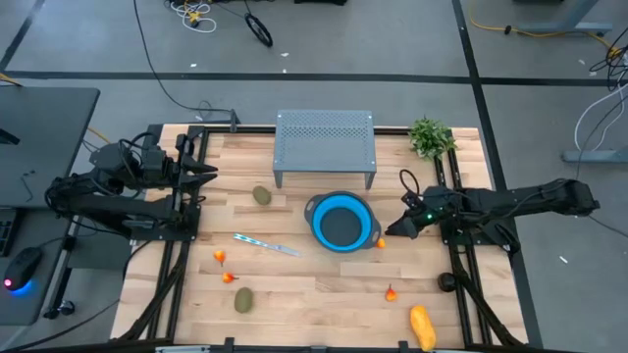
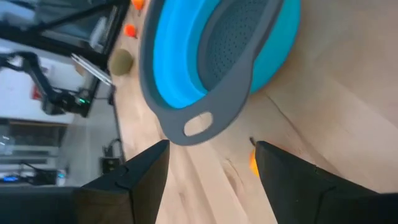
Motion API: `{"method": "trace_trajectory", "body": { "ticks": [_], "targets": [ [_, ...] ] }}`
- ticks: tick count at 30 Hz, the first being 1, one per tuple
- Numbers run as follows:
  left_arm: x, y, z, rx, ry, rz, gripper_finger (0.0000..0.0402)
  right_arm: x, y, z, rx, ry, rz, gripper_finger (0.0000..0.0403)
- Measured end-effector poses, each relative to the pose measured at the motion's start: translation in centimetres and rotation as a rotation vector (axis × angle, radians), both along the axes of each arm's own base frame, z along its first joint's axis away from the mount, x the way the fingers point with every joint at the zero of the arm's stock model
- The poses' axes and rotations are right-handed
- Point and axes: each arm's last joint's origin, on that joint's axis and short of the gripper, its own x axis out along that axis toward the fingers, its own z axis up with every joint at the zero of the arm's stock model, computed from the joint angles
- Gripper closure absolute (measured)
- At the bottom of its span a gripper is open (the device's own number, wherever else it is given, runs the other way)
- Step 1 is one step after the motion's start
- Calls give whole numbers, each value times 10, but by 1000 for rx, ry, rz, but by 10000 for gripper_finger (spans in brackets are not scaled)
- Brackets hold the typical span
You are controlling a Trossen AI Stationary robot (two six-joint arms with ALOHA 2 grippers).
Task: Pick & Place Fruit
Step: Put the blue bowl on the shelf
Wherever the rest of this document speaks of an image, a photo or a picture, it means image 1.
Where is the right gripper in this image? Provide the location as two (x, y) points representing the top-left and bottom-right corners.
(386, 187), (445, 240)

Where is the grey side table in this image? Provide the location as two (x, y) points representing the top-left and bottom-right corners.
(0, 208), (75, 328)

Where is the black keyboard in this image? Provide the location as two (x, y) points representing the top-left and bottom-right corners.
(0, 208), (21, 259)

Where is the grey desk base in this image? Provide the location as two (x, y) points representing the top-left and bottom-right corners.
(512, 0), (614, 35)

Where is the black computer mouse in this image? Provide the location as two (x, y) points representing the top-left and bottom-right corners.
(3, 246), (44, 293)

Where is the green potted plant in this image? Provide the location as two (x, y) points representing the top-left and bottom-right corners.
(407, 116), (457, 161)

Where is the black floor cable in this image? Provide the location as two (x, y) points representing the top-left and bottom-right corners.
(131, 0), (235, 115)

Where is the dark grey desk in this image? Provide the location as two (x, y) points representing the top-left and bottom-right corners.
(0, 86), (102, 210)

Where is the white floor cable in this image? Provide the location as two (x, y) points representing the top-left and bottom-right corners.
(573, 80), (628, 153)

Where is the black aluminium table frame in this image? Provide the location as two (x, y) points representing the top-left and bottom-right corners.
(110, 122), (546, 353)

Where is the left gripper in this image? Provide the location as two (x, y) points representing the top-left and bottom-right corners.
(164, 132), (219, 198)

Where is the black cable coil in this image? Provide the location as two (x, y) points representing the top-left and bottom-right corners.
(243, 13), (274, 49)

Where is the yellow mango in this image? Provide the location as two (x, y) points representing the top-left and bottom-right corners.
(409, 305), (438, 352)

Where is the black caster wheel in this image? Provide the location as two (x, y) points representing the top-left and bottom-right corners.
(42, 299), (77, 321)

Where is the black cable bunch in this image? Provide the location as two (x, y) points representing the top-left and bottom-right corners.
(588, 46), (628, 94)

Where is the grey perforated metal stand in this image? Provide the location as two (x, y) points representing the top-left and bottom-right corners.
(272, 109), (378, 190)

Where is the grey desk foot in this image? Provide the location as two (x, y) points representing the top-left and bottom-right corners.
(561, 148), (628, 164)

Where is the yellow floor cable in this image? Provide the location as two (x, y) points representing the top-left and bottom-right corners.
(468, 0), (623, 56)

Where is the blue collapsible bowl grey rim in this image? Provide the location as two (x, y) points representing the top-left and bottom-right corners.
(303, 190), (383, 254)

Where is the white cable bundle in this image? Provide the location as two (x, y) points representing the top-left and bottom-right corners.
(164, 0), (218, 34)

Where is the brown kiwi fruit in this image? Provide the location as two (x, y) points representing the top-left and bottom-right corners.
(252, 185), (273, 207)
(234, 286), (255, 315)

